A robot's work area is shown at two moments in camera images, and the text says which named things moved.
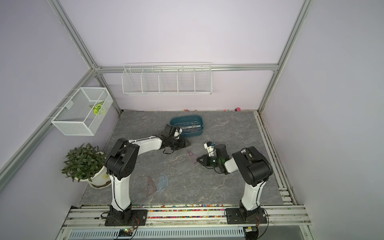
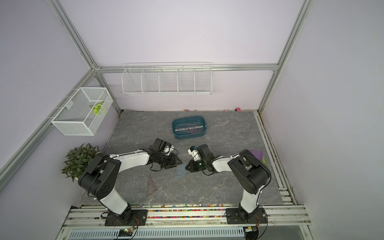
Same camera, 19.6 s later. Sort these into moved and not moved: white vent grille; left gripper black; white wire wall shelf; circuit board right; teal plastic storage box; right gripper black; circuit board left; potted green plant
Moved: right gripper black; left gripper black
Not moved: potted green plant; circuit board right; circuit board left; teal plastic storage box; white wire wall shelf; white vent grille
